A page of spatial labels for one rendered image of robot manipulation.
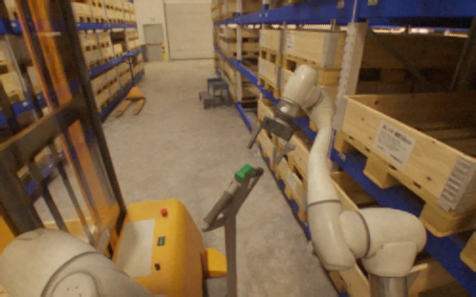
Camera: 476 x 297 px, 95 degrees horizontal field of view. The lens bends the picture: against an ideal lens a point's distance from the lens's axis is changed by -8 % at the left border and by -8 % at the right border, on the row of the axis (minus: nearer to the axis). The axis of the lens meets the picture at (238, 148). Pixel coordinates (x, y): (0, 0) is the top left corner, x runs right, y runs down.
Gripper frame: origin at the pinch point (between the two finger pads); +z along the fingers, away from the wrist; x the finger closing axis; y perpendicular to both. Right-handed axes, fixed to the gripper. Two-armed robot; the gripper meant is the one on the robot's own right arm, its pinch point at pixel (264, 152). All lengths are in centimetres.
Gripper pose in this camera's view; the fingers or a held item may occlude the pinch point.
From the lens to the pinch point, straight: 98.4
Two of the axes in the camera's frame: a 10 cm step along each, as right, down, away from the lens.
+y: -3.6, -0.4, -9.3
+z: -4.6, 8.8, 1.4
